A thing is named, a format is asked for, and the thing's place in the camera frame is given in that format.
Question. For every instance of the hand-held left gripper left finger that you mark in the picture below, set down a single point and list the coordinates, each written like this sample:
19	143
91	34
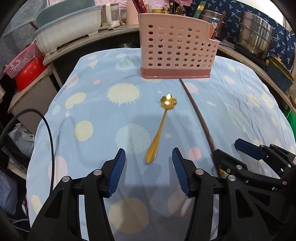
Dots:
116	171

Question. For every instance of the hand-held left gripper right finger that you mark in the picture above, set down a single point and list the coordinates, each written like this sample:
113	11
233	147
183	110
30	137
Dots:
181	172

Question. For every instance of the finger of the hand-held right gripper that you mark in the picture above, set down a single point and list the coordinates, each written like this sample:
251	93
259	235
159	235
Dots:
225	158
247	148

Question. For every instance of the gold flower spoon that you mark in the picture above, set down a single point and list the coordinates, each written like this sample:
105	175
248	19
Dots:
159	129

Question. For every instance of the brown chopstick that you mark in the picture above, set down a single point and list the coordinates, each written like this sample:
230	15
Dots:
198	113

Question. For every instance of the pink perforated utensil holder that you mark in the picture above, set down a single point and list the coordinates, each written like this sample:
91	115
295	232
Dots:
175	72

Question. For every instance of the dark red chopstick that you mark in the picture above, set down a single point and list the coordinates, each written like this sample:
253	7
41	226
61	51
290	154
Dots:
218	25

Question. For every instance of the green chopstick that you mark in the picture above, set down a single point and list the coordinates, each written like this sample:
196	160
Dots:
198	10
203	10

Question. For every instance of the green bag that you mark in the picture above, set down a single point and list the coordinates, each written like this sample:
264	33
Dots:
290	115

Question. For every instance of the blue printed tablecloth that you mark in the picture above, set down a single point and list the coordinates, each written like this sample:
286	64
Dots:
92	104

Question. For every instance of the green and yellow trays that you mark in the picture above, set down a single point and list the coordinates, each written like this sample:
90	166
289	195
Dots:
279	74

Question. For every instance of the black induction cooker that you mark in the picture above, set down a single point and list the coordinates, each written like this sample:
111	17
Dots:
249	55

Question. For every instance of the grey plastic bag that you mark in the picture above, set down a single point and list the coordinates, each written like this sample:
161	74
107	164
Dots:
20	139

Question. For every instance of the low wooden cabinet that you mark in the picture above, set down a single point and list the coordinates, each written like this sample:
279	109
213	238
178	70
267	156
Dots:
34	99

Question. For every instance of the stacked steel steamer pot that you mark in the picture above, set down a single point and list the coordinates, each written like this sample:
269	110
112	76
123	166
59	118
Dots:
256	37

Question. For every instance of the bluish plastic bag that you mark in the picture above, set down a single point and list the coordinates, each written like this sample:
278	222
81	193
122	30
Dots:
7	192

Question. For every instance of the red plastic basin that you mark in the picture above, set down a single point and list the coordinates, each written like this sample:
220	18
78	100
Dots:
30	74

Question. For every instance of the wooden shelf board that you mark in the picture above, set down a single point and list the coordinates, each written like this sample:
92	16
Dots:
92	40

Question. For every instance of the steel rice cooker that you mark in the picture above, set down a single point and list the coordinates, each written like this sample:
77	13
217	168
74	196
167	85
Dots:
208	18

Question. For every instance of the dark blue printed curtain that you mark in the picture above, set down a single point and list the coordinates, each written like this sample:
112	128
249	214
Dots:
233	7

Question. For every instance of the small pink mesh basket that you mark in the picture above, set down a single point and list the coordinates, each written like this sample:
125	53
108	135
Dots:
20	62

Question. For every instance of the teal and white dish tub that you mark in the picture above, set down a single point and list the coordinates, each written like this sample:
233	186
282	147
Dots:
69	32

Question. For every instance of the cooking oil bottle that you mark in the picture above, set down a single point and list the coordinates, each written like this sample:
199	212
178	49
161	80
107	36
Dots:
180	10

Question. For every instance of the white countertop appliance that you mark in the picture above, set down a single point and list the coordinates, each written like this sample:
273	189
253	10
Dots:
111	16

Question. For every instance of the dark sauce bottle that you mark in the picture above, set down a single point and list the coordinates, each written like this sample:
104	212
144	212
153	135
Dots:
172	8

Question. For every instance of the pink dotted curtain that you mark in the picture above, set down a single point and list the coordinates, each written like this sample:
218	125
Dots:
152	2

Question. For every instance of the grey striped cloth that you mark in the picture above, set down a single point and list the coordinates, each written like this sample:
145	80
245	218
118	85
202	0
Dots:
13	27

